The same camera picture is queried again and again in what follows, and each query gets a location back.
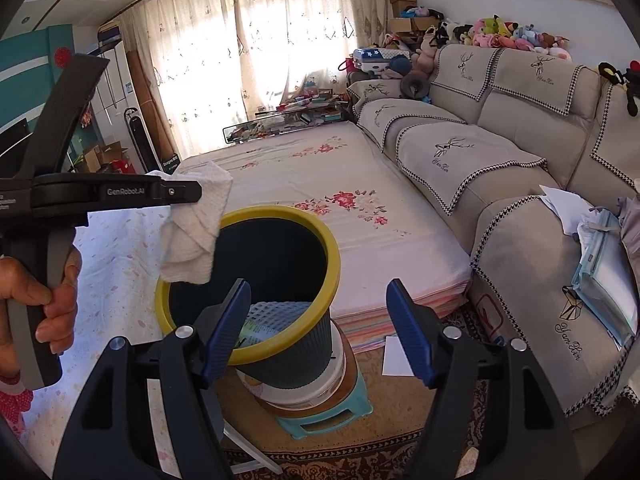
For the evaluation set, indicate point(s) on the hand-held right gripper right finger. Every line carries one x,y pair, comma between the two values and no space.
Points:
410,335

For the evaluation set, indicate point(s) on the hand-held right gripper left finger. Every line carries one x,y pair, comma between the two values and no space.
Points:
227,332

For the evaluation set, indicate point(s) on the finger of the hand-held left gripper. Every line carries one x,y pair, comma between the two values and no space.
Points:
180,191

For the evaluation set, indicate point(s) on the white bottle green label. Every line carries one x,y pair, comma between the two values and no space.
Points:
255,336

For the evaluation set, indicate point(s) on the white paper towel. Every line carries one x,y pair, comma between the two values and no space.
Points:
192,240

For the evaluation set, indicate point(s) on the yellow-rimmed black waste bin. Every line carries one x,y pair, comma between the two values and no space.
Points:
280,255

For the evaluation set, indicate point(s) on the person's left hand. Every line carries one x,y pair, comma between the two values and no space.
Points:
25,285

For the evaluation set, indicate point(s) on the white paper sheet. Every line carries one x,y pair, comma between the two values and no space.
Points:
397,357

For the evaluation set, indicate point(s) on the red bag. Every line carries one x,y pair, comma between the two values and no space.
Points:
121,166

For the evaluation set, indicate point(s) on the grey tower fan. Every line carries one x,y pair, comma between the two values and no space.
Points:
137,145

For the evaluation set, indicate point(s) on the pastel dotted tablecloth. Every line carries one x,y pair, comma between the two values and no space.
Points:
115,270

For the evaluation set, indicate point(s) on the white bucket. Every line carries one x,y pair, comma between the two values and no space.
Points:
320,385

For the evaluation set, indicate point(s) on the white table leg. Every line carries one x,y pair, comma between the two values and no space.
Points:
250,447

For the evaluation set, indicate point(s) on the glass coffee table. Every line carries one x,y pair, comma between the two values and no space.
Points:
280,125

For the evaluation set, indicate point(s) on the teal stool wooden top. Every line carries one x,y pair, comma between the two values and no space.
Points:
325,422

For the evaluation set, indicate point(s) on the patterned rug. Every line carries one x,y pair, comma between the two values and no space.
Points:
375,455

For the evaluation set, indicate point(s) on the cream embroidered curtains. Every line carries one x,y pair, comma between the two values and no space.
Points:
210,60

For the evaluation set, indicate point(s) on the floral bed mat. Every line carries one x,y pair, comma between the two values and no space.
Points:
325,170

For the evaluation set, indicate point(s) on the stack of flat boxes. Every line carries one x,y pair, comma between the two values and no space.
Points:
110,32

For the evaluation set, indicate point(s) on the white papers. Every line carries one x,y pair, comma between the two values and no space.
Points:
562,207

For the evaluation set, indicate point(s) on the clear document folder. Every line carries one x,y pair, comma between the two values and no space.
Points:
605,270

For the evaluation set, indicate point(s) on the pink handbag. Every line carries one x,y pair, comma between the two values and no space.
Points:
346,65

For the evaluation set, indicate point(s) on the star-print bag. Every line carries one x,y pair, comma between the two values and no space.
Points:
372,55

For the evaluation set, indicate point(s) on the beige sofa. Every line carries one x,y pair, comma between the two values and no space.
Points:
525,125

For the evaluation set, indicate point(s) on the grey neck pillow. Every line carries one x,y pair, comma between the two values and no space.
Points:
406,85

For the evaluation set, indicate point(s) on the blue round cushion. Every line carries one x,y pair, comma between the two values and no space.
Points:
401,64

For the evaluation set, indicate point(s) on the brown teddy bear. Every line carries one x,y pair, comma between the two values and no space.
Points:
426,55

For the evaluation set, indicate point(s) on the row of plush toys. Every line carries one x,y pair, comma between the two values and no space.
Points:
492,32

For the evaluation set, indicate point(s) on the black plush toy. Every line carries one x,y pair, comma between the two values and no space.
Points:
632,95

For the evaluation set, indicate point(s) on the red round wall decoration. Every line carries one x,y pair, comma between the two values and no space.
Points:
62,57

